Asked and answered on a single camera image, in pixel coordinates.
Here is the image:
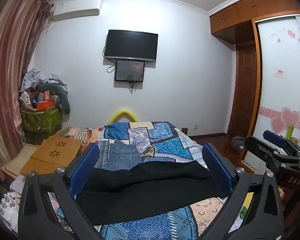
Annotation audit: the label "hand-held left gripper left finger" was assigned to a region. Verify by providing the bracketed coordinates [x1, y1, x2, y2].
[18, 143, 108, 240]

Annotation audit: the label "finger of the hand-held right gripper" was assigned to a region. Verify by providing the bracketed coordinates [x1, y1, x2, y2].
[244, 136, 294, 168]
[262, 130, 300, 155]

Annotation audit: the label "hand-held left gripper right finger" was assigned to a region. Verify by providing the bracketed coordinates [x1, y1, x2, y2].
[197, 143, 285, 240]

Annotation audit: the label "black pants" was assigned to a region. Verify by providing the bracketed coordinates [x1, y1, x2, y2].
[75, 160, 228, 227]

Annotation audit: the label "green bottle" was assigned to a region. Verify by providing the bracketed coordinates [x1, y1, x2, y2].
[285, 124, 295, 140]

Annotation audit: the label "grey backpack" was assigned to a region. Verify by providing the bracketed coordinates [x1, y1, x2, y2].
[230, 135, 248, 153]

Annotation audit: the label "wooden lap table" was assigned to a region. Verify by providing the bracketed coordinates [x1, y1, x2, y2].
[20, 136, 84, 177]

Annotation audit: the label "striped beige blanket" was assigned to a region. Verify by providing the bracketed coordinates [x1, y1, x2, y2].
[55, 126, 96, 146]

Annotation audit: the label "folded blue jeans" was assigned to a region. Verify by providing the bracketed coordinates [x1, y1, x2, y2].
[105, 140, 144, 172]

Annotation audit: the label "blue patchwork bedspread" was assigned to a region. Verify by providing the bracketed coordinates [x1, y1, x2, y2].
[47, 121, 255, 240]

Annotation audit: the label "green patterned storage bag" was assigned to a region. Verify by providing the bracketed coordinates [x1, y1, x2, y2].
[20, 105, 63, 133]

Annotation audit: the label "yellow foam tube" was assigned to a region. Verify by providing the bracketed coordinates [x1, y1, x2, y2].
[108, 108, 138, 124]

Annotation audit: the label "orange box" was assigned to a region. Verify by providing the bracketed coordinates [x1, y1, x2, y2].
[36, 100, 54, 111]

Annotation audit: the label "printed paper bags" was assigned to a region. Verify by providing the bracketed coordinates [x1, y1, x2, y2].
[0, 192, 22, 232]

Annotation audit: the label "pile of grey clothes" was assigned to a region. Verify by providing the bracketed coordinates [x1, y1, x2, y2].
[22, 69, 68, 91]

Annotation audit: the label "striped pink curtain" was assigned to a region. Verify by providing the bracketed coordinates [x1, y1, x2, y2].
[0, 0, 53, 182]

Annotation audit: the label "wooden overhead cabinet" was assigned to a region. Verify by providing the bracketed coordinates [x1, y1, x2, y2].
[209, 0, 300, 46]

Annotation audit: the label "white air conditioner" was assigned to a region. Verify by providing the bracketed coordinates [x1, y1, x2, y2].
[52, 0, 103, 21]

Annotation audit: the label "small black wall monitor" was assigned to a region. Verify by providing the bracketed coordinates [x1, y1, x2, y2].
[114, 59, 145, 82]

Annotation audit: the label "large black wall television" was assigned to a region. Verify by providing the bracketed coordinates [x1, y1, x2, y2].
[104, 29, 158, 62]

